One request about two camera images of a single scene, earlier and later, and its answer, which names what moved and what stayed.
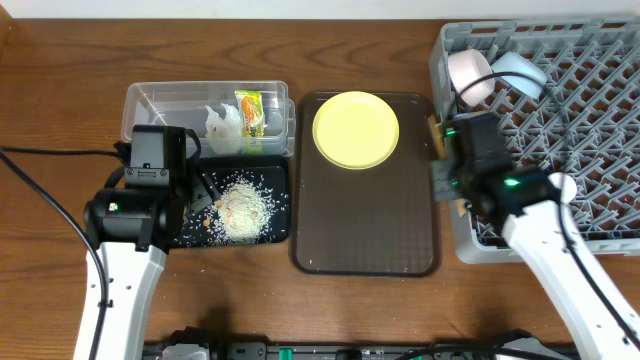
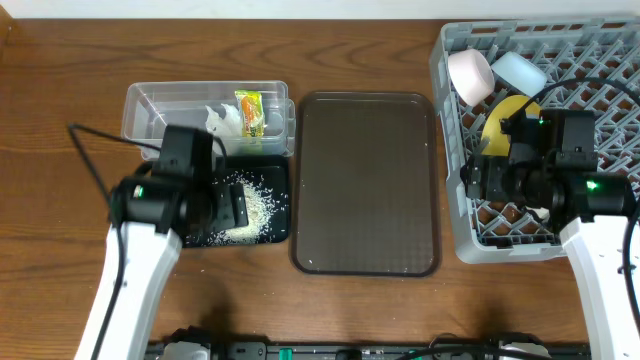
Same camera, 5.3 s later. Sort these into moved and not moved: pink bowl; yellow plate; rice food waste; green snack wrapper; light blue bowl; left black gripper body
Moved: yellow plate; left black gripper body
Not moved: light blue bowl; rice food waste; green snack wrapper; pink bowl
